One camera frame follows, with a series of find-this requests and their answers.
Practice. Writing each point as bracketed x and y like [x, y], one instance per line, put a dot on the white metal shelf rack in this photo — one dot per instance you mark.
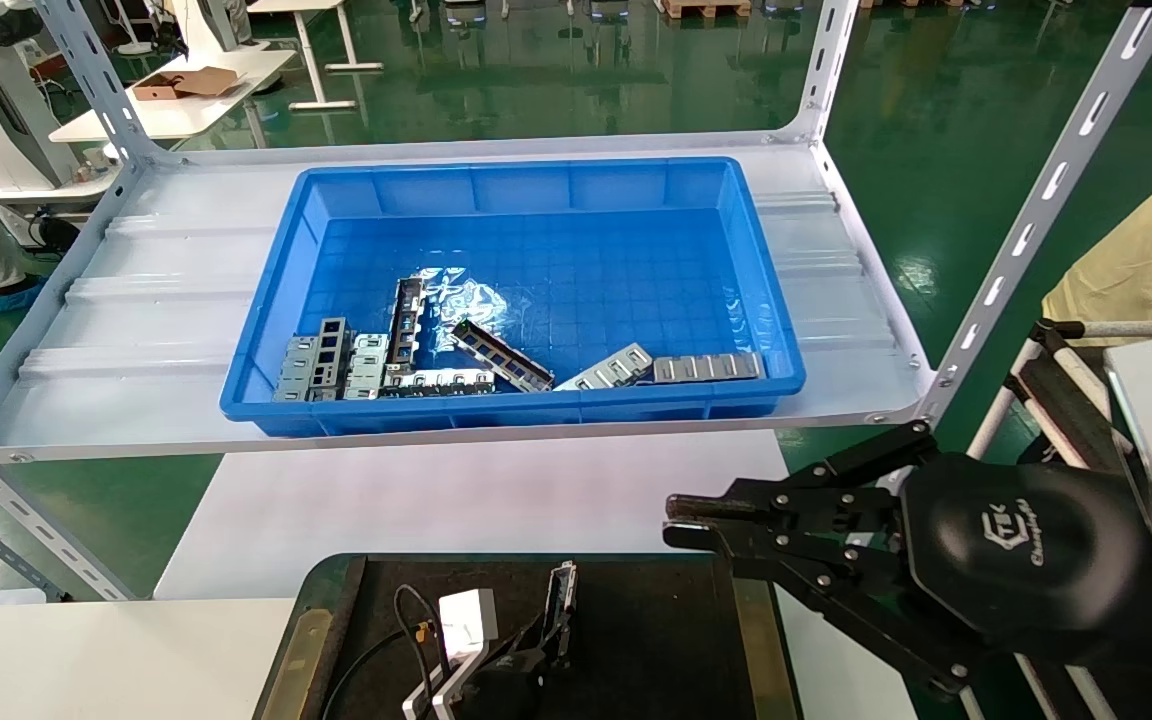
[166, 290]

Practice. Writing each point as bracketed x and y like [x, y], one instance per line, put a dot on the black white folding stand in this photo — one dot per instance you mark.
[1056, 385]

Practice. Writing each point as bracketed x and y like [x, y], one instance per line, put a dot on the silver ribbed flat metal part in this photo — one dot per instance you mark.
[606, 368]

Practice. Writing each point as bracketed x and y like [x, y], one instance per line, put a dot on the dark open metal cage part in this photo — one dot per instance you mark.
[501, 355]

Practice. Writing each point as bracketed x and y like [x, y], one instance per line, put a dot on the grey ribbed flat metal part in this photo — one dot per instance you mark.
[706, 367]

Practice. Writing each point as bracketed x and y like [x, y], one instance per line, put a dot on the wooden pallet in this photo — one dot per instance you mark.
[706, 8]

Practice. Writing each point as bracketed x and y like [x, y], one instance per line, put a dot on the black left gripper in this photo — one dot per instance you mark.
[506, 690]

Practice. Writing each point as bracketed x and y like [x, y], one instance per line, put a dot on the cardboard box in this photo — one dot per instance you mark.
[181, 83]

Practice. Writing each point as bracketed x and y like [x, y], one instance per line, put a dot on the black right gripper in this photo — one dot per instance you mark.
[1016, 550]

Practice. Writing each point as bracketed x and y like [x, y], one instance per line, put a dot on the black container tray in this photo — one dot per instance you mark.
[656, 640]

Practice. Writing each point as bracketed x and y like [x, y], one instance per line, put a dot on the upright open metal cage part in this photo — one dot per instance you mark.
[406, 320]

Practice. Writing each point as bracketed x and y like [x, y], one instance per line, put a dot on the pale flat metal part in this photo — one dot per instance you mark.
[368, 365]

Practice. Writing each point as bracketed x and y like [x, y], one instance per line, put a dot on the light grey slotted metal part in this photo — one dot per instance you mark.
[296, 372]

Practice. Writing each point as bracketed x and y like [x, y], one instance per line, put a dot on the dark grey slotted metal part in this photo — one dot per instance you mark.
[333, 355]

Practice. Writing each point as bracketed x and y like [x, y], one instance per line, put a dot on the clear plastic bag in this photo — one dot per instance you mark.
[466, 300]

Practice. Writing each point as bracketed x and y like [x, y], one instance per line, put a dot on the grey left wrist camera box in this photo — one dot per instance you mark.
[468, 620]

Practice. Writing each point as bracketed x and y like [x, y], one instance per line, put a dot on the white table with thin legs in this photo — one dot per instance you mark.
[306, 40]

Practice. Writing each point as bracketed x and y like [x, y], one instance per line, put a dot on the yellow protective garment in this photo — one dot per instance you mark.
[1151, 250]

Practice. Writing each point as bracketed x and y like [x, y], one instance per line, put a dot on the blue plastic bin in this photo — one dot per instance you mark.
[556, 240]

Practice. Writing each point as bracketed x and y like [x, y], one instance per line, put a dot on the long silver metal part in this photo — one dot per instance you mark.
[436, 382]

